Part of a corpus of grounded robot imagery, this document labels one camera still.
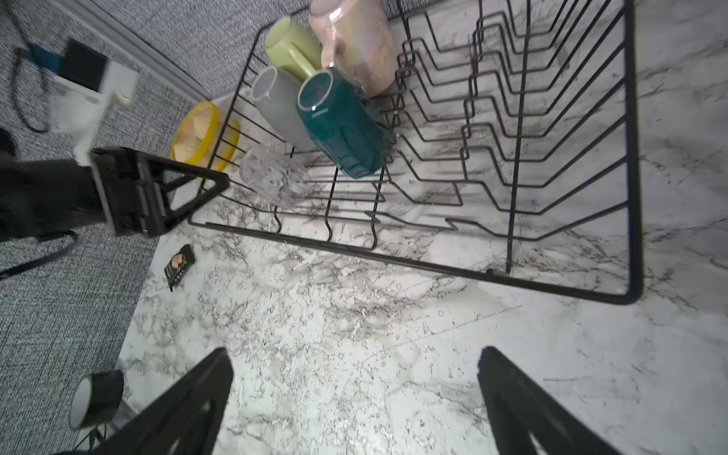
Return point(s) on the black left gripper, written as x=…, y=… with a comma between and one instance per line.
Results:
x=124, y=189

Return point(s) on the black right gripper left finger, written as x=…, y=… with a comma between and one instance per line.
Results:
x=186, y=419

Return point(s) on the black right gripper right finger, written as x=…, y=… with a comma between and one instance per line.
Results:
x=521, y=413

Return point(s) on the clear glass cup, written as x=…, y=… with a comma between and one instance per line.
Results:
x=275, y=176

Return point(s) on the grey mug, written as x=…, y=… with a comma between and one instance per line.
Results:
x=274, y=94

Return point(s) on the light green mug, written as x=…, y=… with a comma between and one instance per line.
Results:
x=293, y=48

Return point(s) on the dark green mug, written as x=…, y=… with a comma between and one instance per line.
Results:
x=342, y=121

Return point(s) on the pink iridescent mug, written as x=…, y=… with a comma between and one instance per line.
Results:
x=356, y=39

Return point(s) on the yellow bamboo steamer basket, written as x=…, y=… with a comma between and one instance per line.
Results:
x=203, y=134

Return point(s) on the small brown black packet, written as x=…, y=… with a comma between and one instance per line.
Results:
x=178, y=266

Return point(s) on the black tape roll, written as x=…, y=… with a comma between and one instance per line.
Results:
x=96, y=400

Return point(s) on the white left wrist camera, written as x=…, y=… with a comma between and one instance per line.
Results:
x=84, y=86

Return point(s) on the black wire dish rack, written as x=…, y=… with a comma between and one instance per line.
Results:
x=515, y=161

